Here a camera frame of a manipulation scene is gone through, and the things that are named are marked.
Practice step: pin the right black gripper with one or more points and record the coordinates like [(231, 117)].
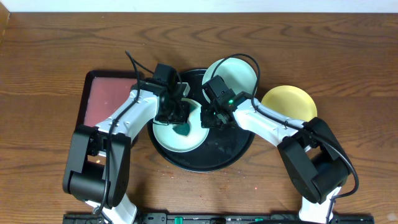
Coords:
[(206, 121)]

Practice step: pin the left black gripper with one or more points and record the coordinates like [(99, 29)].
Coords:
[(176, 113)]

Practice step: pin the green yellow sponge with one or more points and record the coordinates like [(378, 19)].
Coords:
[(182, 129)]

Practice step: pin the light blue plate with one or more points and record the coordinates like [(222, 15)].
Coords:
[(233, 73), (167, 138)]

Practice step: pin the yellow plate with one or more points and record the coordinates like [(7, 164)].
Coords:
[(291, 101)]

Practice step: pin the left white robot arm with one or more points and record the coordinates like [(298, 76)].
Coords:
[(98, 164)]

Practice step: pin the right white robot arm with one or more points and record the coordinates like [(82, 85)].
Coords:
[(315, 162)]

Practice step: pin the round black serving tray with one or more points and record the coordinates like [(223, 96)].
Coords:
[(221, 148)]

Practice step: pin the black rectangular red-lined tray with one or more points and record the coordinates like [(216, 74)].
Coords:
[(103, 93)]

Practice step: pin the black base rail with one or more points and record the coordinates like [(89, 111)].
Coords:
[(162, 218)]

